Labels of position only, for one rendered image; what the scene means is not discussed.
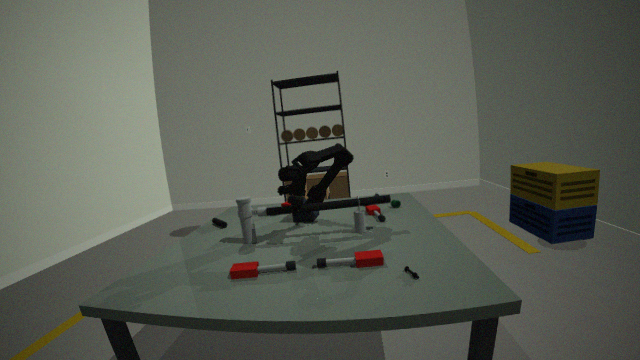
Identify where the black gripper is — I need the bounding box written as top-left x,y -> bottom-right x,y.
288,180 -> 306,216

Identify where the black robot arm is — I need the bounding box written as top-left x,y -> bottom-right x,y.
277,143 -> 354,204

